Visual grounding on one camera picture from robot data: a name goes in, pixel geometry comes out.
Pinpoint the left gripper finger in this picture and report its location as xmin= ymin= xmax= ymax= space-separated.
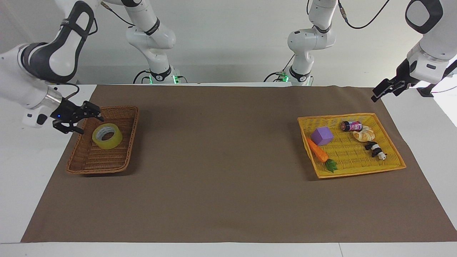
xmin=371 ymin=84 xmax=408 ymax=103
xmin=373 ymin=77 xmax=399 ymax=95

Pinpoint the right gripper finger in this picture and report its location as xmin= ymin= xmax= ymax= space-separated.
xmin=73 ymin=101 xmax=105 ymax=122
xmin=52 ymin=121 xmax=85 ymax=135

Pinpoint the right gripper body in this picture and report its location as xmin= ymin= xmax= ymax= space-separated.
xmin=51 ymin=97 xmax=82 ymax=124

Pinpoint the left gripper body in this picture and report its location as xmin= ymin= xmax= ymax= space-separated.
xmin=394 ymin=58 xmax=419 ymax=90

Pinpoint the yellow tape roll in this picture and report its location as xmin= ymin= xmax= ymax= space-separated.
xmin=92 ymin=123 xmax=123 ymax=150

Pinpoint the brown wicker basket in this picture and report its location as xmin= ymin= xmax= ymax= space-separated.
xmin=66 ymin=106 xmax=139 ymax=175

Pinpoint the yellow woven basket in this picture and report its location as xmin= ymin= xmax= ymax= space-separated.
xmin=297 ymin=113 xmax=407 ymax=179

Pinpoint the toy croissant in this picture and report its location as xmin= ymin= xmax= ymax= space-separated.
xmin=353 ymin=125 xmax=375 ymax=142

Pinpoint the toy panda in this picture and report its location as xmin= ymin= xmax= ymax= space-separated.
xmin=365 ymin=141 xmax=388 ymax=161

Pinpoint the purple cube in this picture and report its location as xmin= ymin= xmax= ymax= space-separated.
xmin=311 ymin=127 xmax=335 ymax=146

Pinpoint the orange toy carrot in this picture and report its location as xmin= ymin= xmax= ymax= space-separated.
xmin=307 ymin=137 xmax=338 ymax=173

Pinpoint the black cable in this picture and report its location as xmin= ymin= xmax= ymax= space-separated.
xmin=337 ymin=0 xmax=392 ymax=30
xmin=50 ymin=83 xmax=80 ymax=101
xmin=264 ymin=54 xmax=295 ymax=83
xmin=133 ymin=69 xmax=152 ymax=85
xmin=100 ymin=1 xmax=135 ymax=27

